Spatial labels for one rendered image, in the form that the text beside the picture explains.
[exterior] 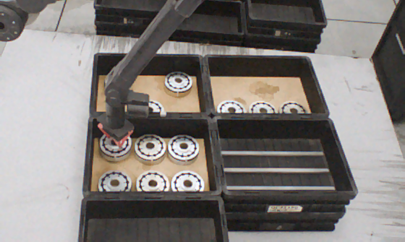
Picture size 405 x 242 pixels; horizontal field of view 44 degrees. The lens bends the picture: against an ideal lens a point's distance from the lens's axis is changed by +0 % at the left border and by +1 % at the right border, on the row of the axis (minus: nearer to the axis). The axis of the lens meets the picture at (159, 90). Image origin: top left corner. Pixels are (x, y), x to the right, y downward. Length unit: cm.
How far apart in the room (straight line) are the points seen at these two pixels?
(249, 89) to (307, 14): 111
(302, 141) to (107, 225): 72
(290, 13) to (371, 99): 87
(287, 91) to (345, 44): 172
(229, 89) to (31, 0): 90
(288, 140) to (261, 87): 25
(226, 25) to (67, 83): 117
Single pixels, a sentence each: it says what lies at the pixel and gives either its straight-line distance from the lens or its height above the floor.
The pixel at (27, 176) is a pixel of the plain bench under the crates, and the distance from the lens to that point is 179.
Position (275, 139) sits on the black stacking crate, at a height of 83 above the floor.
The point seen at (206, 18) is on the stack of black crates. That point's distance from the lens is 292.
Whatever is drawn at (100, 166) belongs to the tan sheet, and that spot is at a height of 83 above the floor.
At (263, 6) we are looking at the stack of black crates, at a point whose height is 49.
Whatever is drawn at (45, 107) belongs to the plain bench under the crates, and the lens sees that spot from 198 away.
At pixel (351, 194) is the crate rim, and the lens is 159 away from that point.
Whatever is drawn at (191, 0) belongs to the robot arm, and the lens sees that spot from 118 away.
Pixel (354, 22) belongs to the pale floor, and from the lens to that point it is 384.
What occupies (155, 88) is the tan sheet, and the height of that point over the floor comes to 83.
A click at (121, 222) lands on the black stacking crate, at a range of 152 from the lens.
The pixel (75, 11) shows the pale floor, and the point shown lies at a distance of 356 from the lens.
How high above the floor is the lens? 216
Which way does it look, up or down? 46 degrees down
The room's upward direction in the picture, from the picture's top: 4 degrees clockwise
